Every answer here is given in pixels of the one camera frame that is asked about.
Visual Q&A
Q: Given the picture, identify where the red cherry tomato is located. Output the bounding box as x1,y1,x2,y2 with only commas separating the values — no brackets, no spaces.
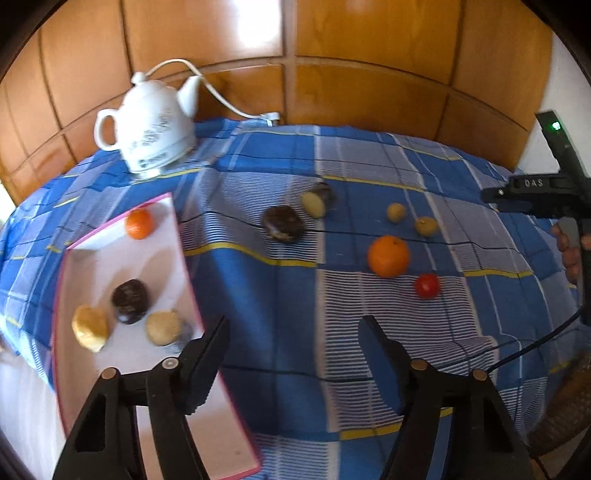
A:
414,272,441,300

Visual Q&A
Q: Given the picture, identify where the black cable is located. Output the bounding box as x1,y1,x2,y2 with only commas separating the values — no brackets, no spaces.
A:
489,309,583,372

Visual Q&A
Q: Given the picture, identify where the orange with stem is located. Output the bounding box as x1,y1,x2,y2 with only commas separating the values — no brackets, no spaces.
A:
368,235,411,279

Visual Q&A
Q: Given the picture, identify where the blue plaid tablecloth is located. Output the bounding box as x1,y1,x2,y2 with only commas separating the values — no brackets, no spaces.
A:
0,117,585,480

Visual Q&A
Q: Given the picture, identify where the wooden panelled wardrobe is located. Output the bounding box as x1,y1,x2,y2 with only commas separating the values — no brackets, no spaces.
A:
0,0,555,208

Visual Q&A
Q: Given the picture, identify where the small orange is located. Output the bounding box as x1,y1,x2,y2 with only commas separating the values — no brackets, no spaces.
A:
124,208,154,240

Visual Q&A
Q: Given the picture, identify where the pink rectangular tray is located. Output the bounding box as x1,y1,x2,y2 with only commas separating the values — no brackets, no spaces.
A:
51,193,264,478

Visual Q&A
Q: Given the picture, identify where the white power cord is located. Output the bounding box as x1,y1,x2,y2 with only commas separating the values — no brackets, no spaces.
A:
148,59,282,126

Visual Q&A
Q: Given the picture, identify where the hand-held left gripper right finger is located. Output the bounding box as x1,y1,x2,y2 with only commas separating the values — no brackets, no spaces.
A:
359,315,529,480

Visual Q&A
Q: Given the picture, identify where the dark brown lumpy chunk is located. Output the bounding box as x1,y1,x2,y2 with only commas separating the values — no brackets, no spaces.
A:
111,279,150,325

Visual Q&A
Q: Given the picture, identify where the brown wicker chair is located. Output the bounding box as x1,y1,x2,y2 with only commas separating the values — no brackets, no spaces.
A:
526,346,591,462

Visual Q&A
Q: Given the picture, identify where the round wood log piece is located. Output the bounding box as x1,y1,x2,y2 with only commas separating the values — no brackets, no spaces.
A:
300,182,337,219

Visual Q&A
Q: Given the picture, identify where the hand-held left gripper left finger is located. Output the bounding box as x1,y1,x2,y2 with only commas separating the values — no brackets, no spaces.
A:
52,315,232,480

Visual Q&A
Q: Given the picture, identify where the pale yellow lemon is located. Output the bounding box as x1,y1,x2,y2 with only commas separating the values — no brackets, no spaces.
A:
71,304,110,353

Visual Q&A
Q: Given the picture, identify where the person's right hand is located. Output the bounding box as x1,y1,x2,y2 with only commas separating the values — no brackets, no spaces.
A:
551,222,583,287

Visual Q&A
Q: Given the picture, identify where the dark chocolate pastry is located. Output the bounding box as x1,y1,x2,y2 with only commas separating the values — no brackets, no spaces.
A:
261,205,306,243

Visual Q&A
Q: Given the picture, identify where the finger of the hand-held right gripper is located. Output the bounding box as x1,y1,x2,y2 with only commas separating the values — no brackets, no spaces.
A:
480,185,512,209

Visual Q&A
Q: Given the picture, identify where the white ceramic electric kettle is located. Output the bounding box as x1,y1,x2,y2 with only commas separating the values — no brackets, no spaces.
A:
93,71,202,180

